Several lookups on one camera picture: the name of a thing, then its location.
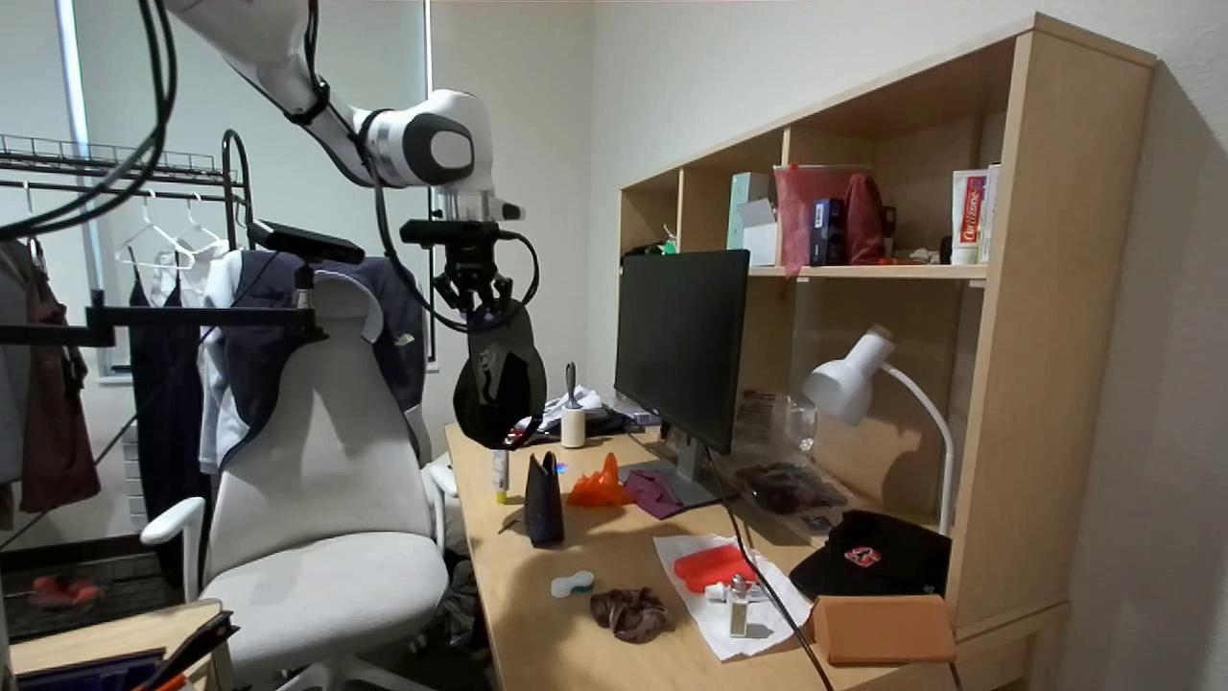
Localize black cylinder container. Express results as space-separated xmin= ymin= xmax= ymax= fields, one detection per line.
xmin=807 ymin=197 xmax=853 ymax=267

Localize small red object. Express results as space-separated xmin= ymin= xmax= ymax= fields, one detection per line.
xmin=28 ymin=573 xmax=104 ymax=614

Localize dark navy pouch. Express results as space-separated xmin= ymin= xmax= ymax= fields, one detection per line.
xmin=517 ymin=449 xmax=567 ymax=552

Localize orange toothbrush case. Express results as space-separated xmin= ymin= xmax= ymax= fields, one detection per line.
xmin=672 ymin=541 xmax=764 ymax=598

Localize pile of white black items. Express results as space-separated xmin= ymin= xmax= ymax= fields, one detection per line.
xmin=501 ymin=386 xmax=661 ymax=449

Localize white office chair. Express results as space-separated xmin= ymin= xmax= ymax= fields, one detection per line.
xmin=137 ymin=265 xmax=452 ymax=691

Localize brown hanging garment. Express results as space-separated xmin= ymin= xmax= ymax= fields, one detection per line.
xmin=0 ymin=227 xmax=104 ymax=518

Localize white hanging shirt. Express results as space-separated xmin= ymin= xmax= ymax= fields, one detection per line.
xmin=188 ymin=247 xmax=255 ymax=479

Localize black hanging trousers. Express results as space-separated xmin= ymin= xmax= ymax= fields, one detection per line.
xmin=123 ymin=254 xmax=216 ymax=523

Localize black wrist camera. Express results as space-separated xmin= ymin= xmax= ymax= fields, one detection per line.
xmin=397 ymin=213 xmax=510 ymax=248

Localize beige lint roller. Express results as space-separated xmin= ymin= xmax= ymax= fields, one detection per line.
xmin=556 ymin=359 xmax=590 ymax=453

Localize black robot cable hose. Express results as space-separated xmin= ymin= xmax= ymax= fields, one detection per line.
xmin=0 ymin=0 xmax=545 ymax=337

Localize small white case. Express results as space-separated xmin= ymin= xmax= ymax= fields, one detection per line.
xmin=549 ymin=569 xmax=602 ymax=601

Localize white red box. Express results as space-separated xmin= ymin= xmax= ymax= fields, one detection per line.
xmin=948 ymin=166 xmax=1000 ymax=267

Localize maroon scrunchie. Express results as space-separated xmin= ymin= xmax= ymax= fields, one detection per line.
xmin=587 ymin=584 xmax=678 ymax=646

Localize purple cloth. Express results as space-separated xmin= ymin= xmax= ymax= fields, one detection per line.
xmin=620 ymin=460 xmax=689 ymax=523

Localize brown cardboard box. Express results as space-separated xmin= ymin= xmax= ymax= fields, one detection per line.
xmin=808 ymin=592 xmax=962 ymax=671

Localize black clothes rack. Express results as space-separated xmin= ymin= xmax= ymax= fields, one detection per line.
xmin=0 ymin=128 xmax=322 ymax=386

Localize red bag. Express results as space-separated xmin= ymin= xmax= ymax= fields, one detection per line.
xmin=766 ymin=162 xmax=899 ymax=271

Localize black computer monitor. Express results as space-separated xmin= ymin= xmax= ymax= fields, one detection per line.
xmin=610 ymin=247 xmax=751 ymax=509

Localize thin black cable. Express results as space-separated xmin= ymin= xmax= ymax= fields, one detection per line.
xmin=718 ymin=499 xmax=837 ymax=691

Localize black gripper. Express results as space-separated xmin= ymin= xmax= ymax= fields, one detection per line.
xmin=436 ymin=243 xmax=522 ymax=327

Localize orange plastic bag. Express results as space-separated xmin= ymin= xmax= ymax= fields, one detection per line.
xmin=564 ymin=453 xmax=633 ymax=509

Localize navy jacket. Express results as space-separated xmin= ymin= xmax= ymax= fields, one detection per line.
xmin=210 ymin=247 xmax=434 ymax=440

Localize wooden shelf hutch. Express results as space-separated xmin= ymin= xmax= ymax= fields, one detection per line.
xmin=615 ymin=12 xmax=1159 ymax=650

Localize small bottle silver cap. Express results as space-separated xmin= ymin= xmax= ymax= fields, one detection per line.
xmin=721 ymin=573 xmax=761 ymax=641

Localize teal box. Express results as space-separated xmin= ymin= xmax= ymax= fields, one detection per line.
xmin=724 ymin=170 xmax=784 ymax=254

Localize white desk lamp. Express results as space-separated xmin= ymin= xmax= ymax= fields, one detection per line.
xmin=797 ymin=322 xmax=959 ymax=533

